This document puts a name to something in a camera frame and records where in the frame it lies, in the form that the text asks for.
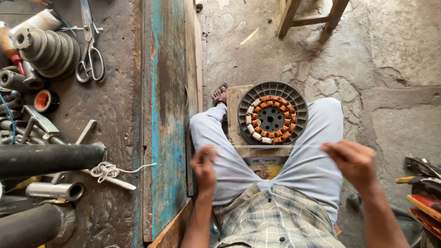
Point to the person's right hand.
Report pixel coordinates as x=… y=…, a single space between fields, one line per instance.
x=356 y=163

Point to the person's left hand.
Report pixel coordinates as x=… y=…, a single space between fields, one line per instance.
x=204 y=170

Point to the person's left fingers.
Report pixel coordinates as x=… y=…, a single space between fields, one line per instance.
x=206 y=153

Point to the person's right fingers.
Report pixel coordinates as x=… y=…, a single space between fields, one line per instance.
x=330 y=148

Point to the person's grey trousers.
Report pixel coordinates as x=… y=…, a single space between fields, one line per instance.
x=310 y=165

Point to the low wooden stand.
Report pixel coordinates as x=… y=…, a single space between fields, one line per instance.
x=234 y=124

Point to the grey plastic spool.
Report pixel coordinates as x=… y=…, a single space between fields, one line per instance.
x=299 y=103

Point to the copper wound motor stator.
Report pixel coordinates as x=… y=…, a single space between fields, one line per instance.
x=287 y=108

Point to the person's sandalled foot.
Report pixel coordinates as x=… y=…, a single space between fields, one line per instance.
x=220 y=94

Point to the blue painted wooden plank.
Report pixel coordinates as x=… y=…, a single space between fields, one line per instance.
x=167 y=103

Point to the printed yellow carton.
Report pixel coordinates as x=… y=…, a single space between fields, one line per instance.
x=267 y=170

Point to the white flat stick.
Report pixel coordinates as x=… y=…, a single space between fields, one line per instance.
x=120 y=183

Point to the person's plaid shirt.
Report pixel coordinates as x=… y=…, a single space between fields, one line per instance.
x=275 y=220

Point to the heap of red painted parts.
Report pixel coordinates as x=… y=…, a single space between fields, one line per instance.
x=425 y=203

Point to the wood sliver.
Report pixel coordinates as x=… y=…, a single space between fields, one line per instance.
x=249 y=35

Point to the wooden stool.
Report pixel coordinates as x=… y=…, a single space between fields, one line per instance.
x=287 y=17

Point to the long black pipe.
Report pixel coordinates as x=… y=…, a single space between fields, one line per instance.
x=48 y=159

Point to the metal scissors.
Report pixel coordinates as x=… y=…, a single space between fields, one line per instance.
x=90 y=44

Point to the silver metal tube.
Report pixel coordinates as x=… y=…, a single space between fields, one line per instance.
x=51 y=190

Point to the heap of metal tools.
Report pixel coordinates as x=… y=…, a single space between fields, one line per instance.
x=38 y=124

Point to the red tape roll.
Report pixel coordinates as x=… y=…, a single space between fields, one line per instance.
x=43 y=101

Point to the thin metal rod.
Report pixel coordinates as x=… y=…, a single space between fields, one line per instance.
x=74 y=29

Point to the grey stepped pulley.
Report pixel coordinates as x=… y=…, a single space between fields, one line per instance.
x=48 y=51

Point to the thick black pipe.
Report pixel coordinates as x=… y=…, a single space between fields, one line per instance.
x=31 y=227

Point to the dark metal socket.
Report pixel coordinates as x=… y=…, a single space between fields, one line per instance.
x=17 y=80

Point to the white thread spool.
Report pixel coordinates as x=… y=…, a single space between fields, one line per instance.
x=39 y=21

